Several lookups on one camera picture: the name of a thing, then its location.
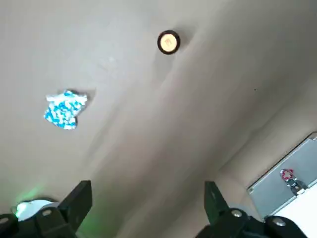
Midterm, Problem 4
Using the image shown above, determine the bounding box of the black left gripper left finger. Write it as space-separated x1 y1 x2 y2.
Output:
0 180 93 238

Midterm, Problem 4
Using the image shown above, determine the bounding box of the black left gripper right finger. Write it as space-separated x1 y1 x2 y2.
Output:
195 181 305 238

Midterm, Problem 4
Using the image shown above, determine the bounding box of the blue white capsule bag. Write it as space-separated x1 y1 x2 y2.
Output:
43 89 88 131

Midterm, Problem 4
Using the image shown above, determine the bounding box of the silver aluminium medicine case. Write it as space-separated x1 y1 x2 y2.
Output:
247 132 317 222

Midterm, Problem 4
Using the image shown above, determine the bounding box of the brown glass bottle orange cap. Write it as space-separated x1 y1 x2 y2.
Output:
157 29 181 56

